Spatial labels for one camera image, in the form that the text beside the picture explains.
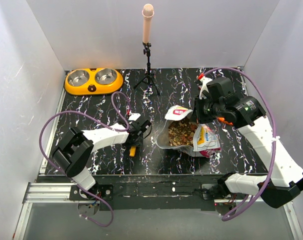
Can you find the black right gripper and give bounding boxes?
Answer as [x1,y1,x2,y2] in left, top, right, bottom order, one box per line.
[189,94,224,125]

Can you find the yellow plastic food scoop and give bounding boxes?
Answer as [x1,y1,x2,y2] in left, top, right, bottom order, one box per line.
[129,146,137,157]

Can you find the white cartoon pet food bag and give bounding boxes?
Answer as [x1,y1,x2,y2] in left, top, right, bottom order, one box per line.
[156,105,221,158]

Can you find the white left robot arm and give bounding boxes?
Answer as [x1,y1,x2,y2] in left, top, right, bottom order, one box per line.
[50,116,152,200]

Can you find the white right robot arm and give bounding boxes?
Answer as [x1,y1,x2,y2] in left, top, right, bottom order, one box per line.
[192,94,303,209]

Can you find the yellow double pet bowl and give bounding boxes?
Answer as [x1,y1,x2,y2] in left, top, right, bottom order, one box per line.
[64,68,124,96]

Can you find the red yellow toy block truck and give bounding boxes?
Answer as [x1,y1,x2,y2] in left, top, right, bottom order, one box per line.
[217,117,233,126]

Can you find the black tripod stand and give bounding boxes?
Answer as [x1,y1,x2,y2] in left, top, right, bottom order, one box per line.
[133,42,160,96]

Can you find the pink microphone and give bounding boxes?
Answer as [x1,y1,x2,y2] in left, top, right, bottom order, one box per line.
[142,3,155,45]

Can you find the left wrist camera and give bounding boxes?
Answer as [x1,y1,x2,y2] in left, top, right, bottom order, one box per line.
[128,113,141,122]

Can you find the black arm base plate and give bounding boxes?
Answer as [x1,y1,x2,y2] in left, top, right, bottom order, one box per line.
[68,174,249,212]

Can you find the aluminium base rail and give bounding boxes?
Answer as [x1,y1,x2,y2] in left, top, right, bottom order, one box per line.
[13,175,303,240]

